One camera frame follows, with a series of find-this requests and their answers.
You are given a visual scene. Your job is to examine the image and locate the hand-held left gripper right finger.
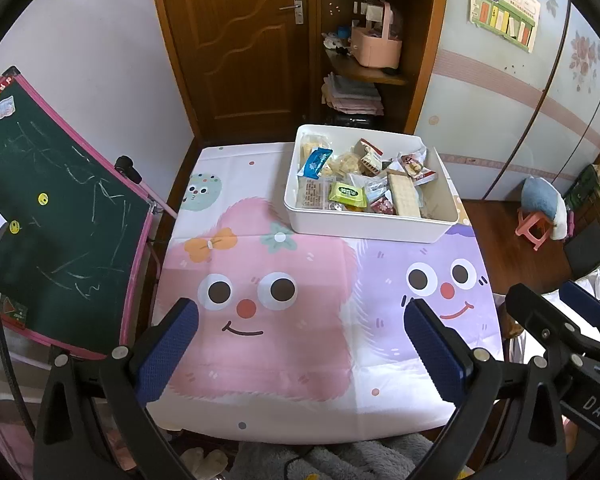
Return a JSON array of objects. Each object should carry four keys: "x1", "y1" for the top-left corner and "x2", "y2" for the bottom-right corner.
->
[{"x1": 403, "y1": 298, "x2": 568, "y2": 480}]

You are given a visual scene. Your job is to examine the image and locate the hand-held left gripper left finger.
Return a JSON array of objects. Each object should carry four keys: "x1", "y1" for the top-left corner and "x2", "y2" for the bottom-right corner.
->
[{"x1": 32, "y1": 298, "x2": 201, "y2": 480}]

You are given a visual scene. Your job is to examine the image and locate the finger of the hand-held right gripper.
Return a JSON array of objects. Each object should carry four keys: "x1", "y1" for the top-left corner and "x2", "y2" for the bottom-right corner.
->
[
  {"x1": 505, "y1": 283, "x2": 596, "y2": 377},
  {"x1": 560, "y1": 281, "x2": 600, "y2": 343}
]

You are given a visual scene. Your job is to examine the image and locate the white plastic bin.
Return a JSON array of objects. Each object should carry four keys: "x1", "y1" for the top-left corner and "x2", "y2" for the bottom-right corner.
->
[{"x1": 283, "y1": 124, "x2": 461, "y2": 244}]

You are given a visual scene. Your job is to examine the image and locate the beige cracker packet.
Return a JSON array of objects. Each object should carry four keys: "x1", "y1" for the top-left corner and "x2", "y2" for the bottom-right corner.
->
[{"x1": 387, "y1": 172, "x2": 423, "y2": 218}]

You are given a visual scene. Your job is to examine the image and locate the light blue snack packet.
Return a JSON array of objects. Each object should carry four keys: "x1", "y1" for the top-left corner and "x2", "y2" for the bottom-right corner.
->
[{"x1": 365, "y1": 177, "x2": 391, "y2": 201}]

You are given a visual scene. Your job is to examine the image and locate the green snack packet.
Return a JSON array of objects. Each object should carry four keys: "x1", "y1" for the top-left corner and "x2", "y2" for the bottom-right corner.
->
[{"x1": 328, "y1": 181, "x2": 368, "y2": 209}]

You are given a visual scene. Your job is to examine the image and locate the red white snack packet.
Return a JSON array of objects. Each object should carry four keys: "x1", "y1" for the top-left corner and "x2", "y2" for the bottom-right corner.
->
[{"x1": 397, "y1": 152, "x2": 438, "y2": 186}]

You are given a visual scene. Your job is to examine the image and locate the cream red-edged biscuit packet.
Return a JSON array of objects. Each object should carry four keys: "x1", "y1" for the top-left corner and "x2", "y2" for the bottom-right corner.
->
[{"x1": 354, "y1": 139, "x2": 386, "y2": 176}]

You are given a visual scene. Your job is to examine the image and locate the yellow cake clear packet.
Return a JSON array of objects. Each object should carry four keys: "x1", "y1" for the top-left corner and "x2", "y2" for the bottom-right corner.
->
[
  {"x1": 327, "y1": 152, "x2": 361, "y2": 178},
  {"x1": 300, "y1": 132, "x2": 331, "y2": 158}
]

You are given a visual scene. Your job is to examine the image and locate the pink plastic stool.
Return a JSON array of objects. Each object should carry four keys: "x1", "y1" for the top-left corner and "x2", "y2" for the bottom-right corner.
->
[{"x1": 515, "y1": 208, "x2": 553, "y2": 251}]

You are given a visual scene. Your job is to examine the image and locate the cartoon printed tablecloth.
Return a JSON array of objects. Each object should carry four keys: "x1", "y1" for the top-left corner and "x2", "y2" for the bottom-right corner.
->
[{"x1": 145, "y1": 141, "x2": 506, "y2": 446}]

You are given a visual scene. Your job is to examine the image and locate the blue plush cushion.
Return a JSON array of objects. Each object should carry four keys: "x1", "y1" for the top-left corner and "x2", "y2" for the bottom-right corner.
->
[{"x1": 521, "y1": 176, "x2": 571, "y2": 241}]

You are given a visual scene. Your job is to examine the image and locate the dark green bag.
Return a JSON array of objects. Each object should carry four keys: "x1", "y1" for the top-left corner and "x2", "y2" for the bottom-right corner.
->
[{"x1": 565, "y1": 164, "x2": 600, "y2": 211}]

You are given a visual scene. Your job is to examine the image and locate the white plush slippers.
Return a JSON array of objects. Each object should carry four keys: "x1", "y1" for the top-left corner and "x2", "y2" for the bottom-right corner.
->
[{"x1": 180, "y1": 452, "x2": 228, "y2": 480}]

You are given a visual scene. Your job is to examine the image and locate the grey fluffy rug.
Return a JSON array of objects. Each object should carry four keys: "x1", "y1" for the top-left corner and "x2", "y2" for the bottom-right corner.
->
[{"x1": 230, "y1": 432, "x2": 436, "y2": 480}]

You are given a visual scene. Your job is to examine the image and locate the floral sliding wardrobe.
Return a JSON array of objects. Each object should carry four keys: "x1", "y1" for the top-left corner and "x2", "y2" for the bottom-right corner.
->
[{"x1": 415, "y1": 0, "x2": 600, "y2": 201}]

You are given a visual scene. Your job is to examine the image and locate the pink cloth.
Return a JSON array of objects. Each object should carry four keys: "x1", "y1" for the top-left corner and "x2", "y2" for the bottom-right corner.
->
[{"x1": 0, "y1": 400, "x2": 36, "y2": 480}]

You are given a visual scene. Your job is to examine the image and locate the stack of folded cloths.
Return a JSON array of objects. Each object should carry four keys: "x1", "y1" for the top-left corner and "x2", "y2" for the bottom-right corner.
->
[{"x1": 321, "y1": 74, "x2": 385, "y2": 115}]

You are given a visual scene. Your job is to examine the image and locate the brown wooden shelf cabinet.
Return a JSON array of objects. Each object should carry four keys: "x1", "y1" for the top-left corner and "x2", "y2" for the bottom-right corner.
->
[{"x1": 310, "y1": 0, "x2": 451, "y2": 136}]

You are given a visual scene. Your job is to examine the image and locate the pink basket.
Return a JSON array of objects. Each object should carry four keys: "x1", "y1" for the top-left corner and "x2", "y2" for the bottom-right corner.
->
[{"x1": 350, "y1": 0, "x2": 403, "y2": 70}]

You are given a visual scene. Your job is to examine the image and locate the brown wooden door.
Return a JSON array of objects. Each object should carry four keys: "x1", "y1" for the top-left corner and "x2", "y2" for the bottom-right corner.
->
[{"x1": 147, "y1": 0, "x2": 321, "y2": 146}]

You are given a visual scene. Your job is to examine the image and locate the small toy figures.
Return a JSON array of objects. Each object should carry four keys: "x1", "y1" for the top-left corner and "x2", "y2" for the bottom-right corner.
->
[{"x1": 322, "y1": 25, "x2": 353, "y2": 56}]

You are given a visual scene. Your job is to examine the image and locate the black cable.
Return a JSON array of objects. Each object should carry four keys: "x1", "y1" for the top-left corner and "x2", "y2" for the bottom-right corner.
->
[{"x1": 0, "y1": 260, "x2": 33, "y2": 428}]

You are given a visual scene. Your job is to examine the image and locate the green chalkboard pink frame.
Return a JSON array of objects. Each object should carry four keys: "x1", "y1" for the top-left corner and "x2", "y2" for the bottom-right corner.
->
[{"x1": 0, "y1": 66, "x2": 178, "y2": 361}]

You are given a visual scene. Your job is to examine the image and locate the wall poster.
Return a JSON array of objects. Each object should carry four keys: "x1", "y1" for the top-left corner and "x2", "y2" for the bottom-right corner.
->
[{"x1": 469, "y1": 0, "x2": 543, "y2": 53}]

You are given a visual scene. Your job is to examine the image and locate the metal door handle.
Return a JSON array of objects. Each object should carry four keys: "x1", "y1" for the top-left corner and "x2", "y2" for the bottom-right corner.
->
[{"x1": 279, "y1": 0, "x2": 306, "y2": 25}]

